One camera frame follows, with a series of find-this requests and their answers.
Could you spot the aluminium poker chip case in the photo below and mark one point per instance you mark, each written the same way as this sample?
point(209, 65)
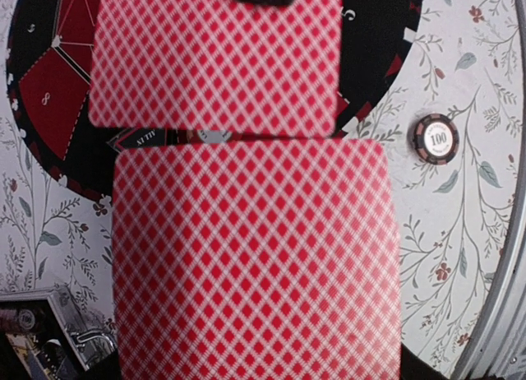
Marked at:
point(49, 335)

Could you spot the single pink playing card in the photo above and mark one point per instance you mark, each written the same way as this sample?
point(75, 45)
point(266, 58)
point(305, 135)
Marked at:
point(217, 65)

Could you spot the front aluminium rail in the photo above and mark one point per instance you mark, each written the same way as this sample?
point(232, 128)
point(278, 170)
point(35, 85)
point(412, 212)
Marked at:
point(492, 235)

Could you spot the triangular dealer button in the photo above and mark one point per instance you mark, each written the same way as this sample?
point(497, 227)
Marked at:
point(131, 138)

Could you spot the round red black poker mat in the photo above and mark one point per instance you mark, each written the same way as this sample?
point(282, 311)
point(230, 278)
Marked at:
point(49, 52)

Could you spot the dark brown chip stack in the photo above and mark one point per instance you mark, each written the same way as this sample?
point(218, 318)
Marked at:
point(435, 139)

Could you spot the pink playing card deck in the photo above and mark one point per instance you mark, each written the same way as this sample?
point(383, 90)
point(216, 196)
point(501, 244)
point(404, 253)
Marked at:
point(256, 260)

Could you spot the orange chip sector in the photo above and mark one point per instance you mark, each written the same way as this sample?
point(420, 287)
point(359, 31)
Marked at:
point(213, 137)

